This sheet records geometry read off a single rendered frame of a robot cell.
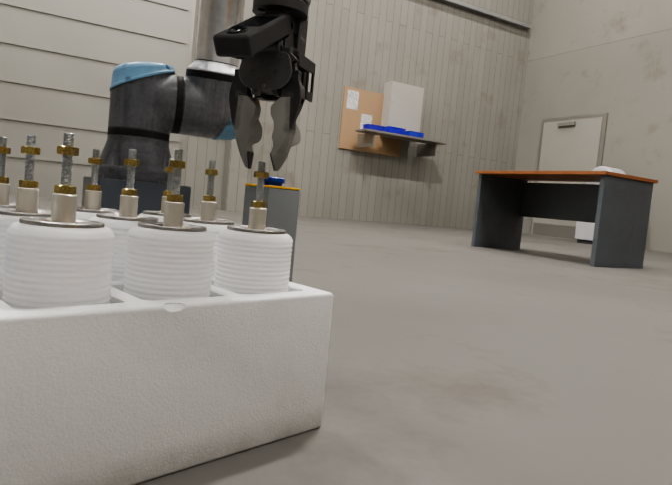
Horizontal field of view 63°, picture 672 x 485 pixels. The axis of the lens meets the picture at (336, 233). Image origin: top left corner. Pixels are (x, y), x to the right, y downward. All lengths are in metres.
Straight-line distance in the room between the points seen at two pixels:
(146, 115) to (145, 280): 0.56
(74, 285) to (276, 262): 0.24
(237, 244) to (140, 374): 0.19
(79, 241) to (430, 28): 9.89
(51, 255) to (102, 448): 0.19
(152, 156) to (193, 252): 0.52
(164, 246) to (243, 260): 0.11
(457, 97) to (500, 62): 1.25
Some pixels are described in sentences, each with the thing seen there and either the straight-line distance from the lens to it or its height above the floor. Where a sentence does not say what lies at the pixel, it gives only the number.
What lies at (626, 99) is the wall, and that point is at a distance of 10.22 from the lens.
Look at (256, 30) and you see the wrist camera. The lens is 0.66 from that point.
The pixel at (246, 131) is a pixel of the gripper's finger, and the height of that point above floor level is 0.38.
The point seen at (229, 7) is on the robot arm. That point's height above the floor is 0.65.
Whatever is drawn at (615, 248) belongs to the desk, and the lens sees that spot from 4.55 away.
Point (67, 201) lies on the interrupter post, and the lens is 0.59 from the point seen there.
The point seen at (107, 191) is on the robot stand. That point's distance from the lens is 1.08.
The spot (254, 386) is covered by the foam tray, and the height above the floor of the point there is 0.08.
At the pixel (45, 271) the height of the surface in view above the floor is 0.21.
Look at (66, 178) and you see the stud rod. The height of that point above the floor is 0.30.
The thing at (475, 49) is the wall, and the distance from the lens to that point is 10.90.
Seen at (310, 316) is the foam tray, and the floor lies 0.15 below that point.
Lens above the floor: 0.30
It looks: 3 degrees down
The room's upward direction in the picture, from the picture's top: 5 degrees clockwise
